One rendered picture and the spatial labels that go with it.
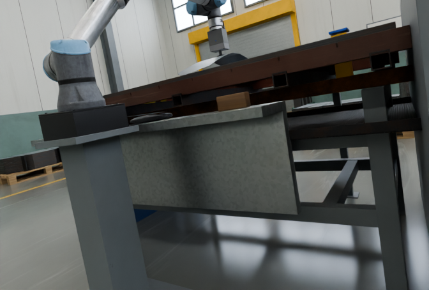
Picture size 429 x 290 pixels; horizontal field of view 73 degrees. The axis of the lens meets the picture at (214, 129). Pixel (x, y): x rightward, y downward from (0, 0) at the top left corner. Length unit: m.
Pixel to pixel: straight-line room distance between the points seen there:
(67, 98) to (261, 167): 0.67
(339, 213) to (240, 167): 0.37
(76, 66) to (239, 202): 0.73
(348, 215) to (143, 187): 0.86
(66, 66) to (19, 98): 7.68
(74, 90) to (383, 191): 1.02
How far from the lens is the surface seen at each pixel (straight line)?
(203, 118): 0.91
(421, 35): 0.62
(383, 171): 1.04
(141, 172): 1.40
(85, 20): 1.26
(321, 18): 9.73
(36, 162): 5.82
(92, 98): 1.03
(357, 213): 1.11
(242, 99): 0.95
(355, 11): 9.58
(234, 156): 1.07
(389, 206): 1.08
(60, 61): 1.06
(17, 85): 8.76
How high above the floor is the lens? 0.71
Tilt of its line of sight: 5 degrees down
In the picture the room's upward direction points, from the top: 10 degrees counter-clockwise
